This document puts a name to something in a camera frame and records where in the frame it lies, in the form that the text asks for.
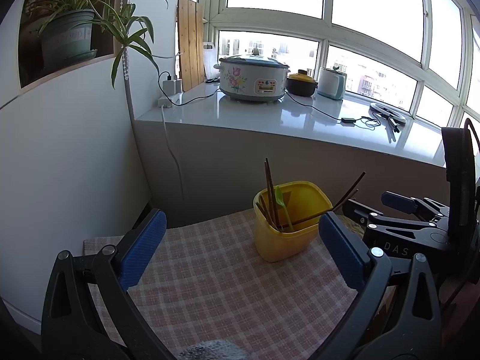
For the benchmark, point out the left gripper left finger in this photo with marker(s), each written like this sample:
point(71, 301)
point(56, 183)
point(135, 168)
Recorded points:
point(88, 313)

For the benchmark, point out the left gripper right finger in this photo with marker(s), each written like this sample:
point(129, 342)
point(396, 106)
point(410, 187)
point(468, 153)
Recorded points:
point(416, 330)

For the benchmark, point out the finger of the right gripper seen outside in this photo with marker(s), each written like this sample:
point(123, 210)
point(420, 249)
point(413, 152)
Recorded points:
point(374, 222)

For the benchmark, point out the black chopstick curved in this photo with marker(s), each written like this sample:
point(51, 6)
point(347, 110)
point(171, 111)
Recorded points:
point(350, 193)

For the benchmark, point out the green plastic spoon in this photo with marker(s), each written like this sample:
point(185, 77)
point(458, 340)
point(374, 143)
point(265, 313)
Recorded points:
point(280, 201)

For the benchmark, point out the brown wooden chopstick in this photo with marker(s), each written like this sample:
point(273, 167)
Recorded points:
point(261, 205)
point(269, 191)

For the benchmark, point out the pink checkered cloth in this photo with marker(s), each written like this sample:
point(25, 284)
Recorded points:
point(206, 281)

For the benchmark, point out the yellow plastic utensil cup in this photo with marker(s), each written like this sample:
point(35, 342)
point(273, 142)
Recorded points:
point(302, 199)

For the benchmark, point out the white teal kettle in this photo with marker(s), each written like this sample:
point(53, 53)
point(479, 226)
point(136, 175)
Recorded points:
point(331, 83)

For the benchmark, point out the black pot yellow lid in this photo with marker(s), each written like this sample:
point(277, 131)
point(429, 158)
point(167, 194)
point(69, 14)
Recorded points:
point(301, 84)

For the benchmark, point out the white counter unit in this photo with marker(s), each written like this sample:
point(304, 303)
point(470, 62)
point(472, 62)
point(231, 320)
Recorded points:
point(205, 158)

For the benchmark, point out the floral white rice cooker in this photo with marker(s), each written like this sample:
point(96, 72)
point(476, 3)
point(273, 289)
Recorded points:
point(252, 78)

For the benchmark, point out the white power strip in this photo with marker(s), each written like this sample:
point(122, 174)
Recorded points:
point(171, 89)

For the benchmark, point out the potted spider plant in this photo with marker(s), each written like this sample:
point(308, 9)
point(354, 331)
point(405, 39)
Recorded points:
point(130, 31)

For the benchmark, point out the wooden slat board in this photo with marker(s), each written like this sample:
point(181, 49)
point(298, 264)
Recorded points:
point(190, 43)

